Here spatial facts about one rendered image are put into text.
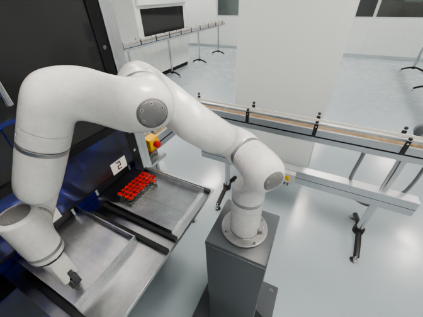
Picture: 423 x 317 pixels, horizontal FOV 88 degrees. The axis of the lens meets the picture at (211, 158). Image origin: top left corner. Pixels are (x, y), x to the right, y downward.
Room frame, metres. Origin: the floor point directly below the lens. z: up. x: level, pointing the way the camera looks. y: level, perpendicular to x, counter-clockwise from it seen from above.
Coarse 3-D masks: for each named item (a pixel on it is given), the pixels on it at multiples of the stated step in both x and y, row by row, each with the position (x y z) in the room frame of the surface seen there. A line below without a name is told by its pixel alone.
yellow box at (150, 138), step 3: (147, 135) 1.05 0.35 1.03; (150, 135) 1.04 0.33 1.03; (153, 135) 1.04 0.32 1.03; (156, 135) 1.04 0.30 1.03; (147, 138) 1.01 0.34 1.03; (150, 138) 1.01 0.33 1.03; (153, 138) 1.01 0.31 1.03; (156, 138) 1.03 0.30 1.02; (147, 141) 0.99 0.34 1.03; (150, 141) 0.99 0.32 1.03; (153, 141) 1.01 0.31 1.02; (147, 144) 1.00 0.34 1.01; (150, 144) 0.99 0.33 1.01; (153, 144) 1.00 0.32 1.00; (147, 147) 1.00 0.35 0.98; (150, 147) 0.99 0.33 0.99; (153, 147) 1.00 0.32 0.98; (150, 150) 0.99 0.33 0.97; (153, 150) 1.00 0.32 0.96
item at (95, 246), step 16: (80, 208) 0.64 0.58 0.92; (64, 224) 0.58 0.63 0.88; (80, 224) 0.58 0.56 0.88; (96, 224) 0.58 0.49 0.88; (64, 240) 0.50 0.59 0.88; (80, 240) 0.50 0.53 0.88; (96, 240) 0.50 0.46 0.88; (112, 240) 0.50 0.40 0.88; (128, 240) 0.49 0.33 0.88; (80, 256) 0.43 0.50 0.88; (96, 256) 0.43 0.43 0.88; (112, 256) 0.43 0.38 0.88; (32, 272) 0.36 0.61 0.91; (80, 272) 0.37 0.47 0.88; (96, 272) 0.37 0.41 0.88; (64, 288) 0.32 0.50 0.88; (96, 288) 0.32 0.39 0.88; (80, 304) 0.27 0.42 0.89
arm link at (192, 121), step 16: (128, 64) 0.48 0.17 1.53; (144, 64) 0.48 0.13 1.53; (176, 96) 0.49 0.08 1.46; (192, 96) 0.51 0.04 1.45; (176, 112) 0.47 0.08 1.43; (192, 112) 0.47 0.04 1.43; (208, 112) 0.48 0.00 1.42; (176, 128) 0.46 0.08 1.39; (192, 128) 0.44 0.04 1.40; (208, 128) 0.45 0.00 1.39; (224, 128) 0.48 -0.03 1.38; (240, 128) 0.59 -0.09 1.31; (192, 144) 0.46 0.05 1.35; (208, 144) 0.45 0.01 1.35; (224, 144) 0.47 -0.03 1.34; (240, 144) 0.56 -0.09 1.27
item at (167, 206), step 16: (160, 176) 0.86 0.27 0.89; (160, 192) 0.75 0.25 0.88; (176, 192) 0.75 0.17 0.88; (192, 192) 0.74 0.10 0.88; (128, 208) 0.66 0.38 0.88; (144, 208) 0.65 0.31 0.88; (160, 208) 0.65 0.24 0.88; (176, 208) 0.65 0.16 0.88; (192, 208) 0.64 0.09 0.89; (160, 224) 0.57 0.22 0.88; (176, 224) 0.54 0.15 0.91
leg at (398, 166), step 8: (392, 168) 1.04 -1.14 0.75; (400, 168) 1.01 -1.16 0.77; (392, 176) 1.02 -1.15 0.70; (384, 184) 1.03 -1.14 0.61; (392, 184) 1.01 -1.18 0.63; (384, 192) 1.01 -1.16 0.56; (368, 208) 1.03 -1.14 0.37; (376, 208) 1.01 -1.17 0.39; (368, 216) 1.01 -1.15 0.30; (360, 224) 1.03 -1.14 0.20
